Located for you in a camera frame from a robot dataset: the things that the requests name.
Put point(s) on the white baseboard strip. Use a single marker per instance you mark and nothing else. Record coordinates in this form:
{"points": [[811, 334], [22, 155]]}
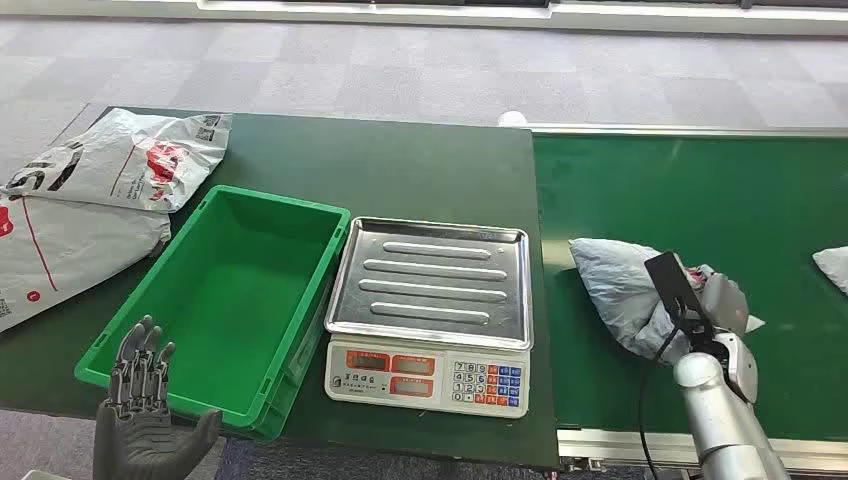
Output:
{"points": [[596, 16]]}

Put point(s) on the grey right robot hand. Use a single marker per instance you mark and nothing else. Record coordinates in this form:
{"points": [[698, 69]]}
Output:
{"points": [[725, 305]]}

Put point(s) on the green conveyor belt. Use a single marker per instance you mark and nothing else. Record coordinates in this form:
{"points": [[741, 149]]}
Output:
{"points": [[696, 192]]}

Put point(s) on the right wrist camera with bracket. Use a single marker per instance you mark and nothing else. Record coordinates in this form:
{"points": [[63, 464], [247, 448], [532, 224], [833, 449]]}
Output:
{"points": [[669, 281]]}

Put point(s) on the white courier bag black letters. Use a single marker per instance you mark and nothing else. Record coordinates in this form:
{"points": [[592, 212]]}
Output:
{"points": [[126, 159]]}

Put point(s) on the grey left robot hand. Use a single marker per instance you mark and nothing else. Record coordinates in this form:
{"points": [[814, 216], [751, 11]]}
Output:
{"points": [[142, 444]]}

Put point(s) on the electronic scale with steel tray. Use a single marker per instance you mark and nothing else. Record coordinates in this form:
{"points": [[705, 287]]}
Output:
{"points": [[430, 291]]}

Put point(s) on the large white bag red line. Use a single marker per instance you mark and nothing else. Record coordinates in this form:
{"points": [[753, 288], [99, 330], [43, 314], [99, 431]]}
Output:
{"points": [[73, 252]]}

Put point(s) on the white round conveyor end cap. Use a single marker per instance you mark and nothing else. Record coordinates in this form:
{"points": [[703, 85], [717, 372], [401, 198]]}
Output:
{"points": [[511, 119]]}

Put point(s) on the green plastic crate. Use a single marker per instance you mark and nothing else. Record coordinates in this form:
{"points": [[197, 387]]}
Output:
{"points": [[232, 298]]}

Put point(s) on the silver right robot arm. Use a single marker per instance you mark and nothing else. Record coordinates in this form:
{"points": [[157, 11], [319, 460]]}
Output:
{"points": [[719, 424]]}

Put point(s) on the flat grey courier package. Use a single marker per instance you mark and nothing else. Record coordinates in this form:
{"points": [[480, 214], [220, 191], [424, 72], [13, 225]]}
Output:
{"points": [[835, 265]]}

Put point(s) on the grey courier package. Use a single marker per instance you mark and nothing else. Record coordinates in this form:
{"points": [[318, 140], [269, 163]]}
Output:
{"points": [[835, 265], [616, 285]]}

